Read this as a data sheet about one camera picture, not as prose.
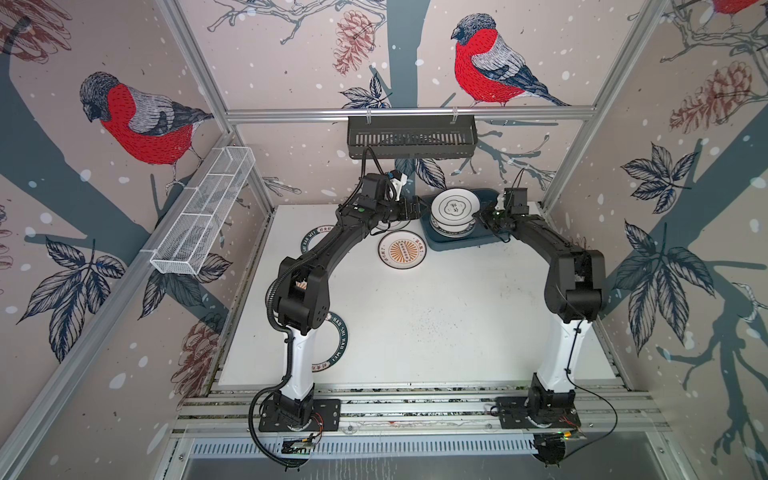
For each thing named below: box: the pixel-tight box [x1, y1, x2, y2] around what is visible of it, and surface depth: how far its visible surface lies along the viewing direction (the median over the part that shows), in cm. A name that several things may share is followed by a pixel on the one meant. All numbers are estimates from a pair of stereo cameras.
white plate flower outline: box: [430, 188, 481, 226], surface depth 109 cm
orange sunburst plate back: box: [378, 230, 427, 270], surface depth 109 cm
